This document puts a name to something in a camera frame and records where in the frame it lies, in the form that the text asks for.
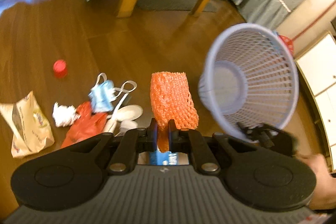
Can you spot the white wooden cabinet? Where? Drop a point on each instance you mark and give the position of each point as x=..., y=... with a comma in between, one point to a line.
x=316, y=70

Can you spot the lavender plastic waste basket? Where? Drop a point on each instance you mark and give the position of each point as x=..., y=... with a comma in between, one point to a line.
x=249, y=77

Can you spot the blue white milk carton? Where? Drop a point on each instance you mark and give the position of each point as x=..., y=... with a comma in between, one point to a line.
x=166, y=158

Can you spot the red bottle cap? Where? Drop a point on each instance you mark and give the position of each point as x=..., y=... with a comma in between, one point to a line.
x=60, y=69

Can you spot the person's right hand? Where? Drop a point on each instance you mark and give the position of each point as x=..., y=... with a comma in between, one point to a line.
x=324, y=193

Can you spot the red plastic bag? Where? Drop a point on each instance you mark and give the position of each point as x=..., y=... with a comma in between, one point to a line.
x=87, y=126

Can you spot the orange foam fruit net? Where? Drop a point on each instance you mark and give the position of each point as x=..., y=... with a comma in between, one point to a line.
x=171, y=99

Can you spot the white tissue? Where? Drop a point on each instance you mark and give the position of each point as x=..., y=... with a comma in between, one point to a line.
x=64, y=115

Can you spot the white toothbrush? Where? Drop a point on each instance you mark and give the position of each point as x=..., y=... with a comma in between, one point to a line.
x=112, y=119

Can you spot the blue face mask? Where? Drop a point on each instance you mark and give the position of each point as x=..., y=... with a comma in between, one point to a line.
x=105, y=97

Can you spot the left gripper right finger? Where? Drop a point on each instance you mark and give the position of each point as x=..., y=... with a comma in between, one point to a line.
x=192, y=143

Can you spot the red broom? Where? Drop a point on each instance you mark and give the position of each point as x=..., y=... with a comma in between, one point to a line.
x=288, y=42

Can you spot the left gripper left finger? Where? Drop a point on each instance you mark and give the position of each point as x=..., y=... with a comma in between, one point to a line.
x=124, y=150

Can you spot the white plastic spoon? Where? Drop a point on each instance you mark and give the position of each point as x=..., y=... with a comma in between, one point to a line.
x=127, y=116

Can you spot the beige tissue box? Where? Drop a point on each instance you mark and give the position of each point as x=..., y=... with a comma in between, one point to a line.
x=32, y=131

